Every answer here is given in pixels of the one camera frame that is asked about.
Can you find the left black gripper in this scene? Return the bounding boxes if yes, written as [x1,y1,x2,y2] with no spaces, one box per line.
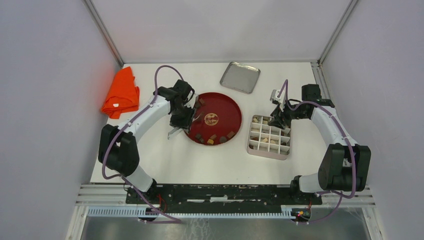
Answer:
[169,103,197,134]

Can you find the silver serving tongs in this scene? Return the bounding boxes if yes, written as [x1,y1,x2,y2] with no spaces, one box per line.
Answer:
[167,113,203,140]

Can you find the pink tin box with dividers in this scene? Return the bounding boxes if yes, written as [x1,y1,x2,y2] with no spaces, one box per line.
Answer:
[246,115,291,161]

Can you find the red round plate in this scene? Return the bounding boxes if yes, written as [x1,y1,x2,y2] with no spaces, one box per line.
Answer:
[185,92,243,147]

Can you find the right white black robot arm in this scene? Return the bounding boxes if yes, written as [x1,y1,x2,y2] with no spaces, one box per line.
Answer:
[268,81,372,204]

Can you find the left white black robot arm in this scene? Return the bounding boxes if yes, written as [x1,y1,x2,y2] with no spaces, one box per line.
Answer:
[97,79,198,204]

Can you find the dark round chocolate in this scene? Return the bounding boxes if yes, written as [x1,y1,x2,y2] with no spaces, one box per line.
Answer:
[219,136,228,144]

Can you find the brown chocolate piece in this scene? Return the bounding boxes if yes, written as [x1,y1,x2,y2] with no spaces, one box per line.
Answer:
[226,131,236,139]

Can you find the silver tin lid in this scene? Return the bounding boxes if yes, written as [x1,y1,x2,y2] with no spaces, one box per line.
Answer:
[219,61,261,94]

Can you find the orange folded cloth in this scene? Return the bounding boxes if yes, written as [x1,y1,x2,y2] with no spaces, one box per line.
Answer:
[100,66,140,119]

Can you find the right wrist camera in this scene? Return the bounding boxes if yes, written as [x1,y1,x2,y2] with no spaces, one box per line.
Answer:
[270,89,286,111]

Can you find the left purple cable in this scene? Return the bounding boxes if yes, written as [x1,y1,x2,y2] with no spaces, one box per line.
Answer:
[101,64,185,223]

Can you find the purple cable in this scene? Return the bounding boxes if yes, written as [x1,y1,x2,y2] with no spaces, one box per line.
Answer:
[276,79,358,223]
[101,64,185,223]

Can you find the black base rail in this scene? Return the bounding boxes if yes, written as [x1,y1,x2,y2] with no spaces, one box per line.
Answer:
[142,183,323,214]

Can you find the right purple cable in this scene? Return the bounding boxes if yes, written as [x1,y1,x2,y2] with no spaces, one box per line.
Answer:
[276,79,358,223]

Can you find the white slotted cable duct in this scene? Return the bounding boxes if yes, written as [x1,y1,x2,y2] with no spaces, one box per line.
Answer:
[87,206,294,220]

